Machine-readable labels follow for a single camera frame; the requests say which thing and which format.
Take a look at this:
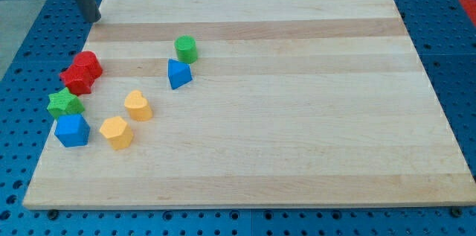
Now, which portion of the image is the red star block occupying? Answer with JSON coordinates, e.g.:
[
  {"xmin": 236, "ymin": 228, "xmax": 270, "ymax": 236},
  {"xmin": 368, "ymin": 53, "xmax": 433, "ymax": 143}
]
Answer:
[{"xmin": 59, "ymin": 65, "xmax": 94, "ymax": 96}]

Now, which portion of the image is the green star block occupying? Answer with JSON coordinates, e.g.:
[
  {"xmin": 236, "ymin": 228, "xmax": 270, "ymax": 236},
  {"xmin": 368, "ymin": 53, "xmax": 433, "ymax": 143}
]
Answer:
[{"xmin": 47, "ymin": 87, "xmax": 85, "ymax": 119}]

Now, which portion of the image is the blue triangular prism block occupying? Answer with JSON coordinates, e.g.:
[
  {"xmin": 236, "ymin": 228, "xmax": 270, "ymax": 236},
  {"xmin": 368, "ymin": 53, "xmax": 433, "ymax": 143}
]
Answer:
[{"xmin": 167, "ymin": 59, "xmax": 193, "ymax": 89}]

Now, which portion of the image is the light wooden board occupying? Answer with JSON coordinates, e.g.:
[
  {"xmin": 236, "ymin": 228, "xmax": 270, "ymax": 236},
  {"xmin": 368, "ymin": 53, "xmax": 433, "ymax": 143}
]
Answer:
[{"xmin": 23, "ymin": 0, "xmax": 475, "ymax": 210}]

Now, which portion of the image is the green cylinder block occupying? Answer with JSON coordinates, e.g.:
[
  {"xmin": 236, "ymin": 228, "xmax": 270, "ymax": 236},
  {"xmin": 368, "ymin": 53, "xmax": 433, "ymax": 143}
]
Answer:
[{"xmin": 174, "ymin": 35, "xmax": 198, "ymax": 64}]

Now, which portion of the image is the yellow heart block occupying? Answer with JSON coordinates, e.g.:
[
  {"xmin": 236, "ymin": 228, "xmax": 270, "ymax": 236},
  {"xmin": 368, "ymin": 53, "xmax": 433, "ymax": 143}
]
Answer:
[{"xmin": 123, "ymin": 90, "xmax": 153, "ymax": 121}]

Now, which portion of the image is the yellow hexagon block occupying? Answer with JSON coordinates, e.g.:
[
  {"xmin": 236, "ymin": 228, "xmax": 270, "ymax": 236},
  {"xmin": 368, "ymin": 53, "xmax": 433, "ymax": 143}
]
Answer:
[{"xmin": 99, "ymin": 116, "xmax": 134, "ymax": 150}]

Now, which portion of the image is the red round block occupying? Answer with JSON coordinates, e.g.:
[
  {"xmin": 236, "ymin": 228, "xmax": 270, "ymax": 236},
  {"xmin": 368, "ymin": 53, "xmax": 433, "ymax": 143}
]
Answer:
[{"xmin": 73, "ymin": 51, "xmax": 103, "ymax": 79}]

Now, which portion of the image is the blue cube block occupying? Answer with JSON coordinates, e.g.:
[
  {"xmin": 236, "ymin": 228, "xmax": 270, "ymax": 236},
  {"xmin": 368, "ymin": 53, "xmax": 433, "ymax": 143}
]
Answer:
[{"xmin": 54, "ymin": 114, "xmax": 90, "ymax": 147}]

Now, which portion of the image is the red object at right edge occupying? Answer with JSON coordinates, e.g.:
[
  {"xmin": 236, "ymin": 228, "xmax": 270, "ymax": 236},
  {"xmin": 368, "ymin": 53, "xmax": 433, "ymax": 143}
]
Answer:
[{"xmin": 458, "ymin": 0, "xmax": 476, "ymax": 25}]

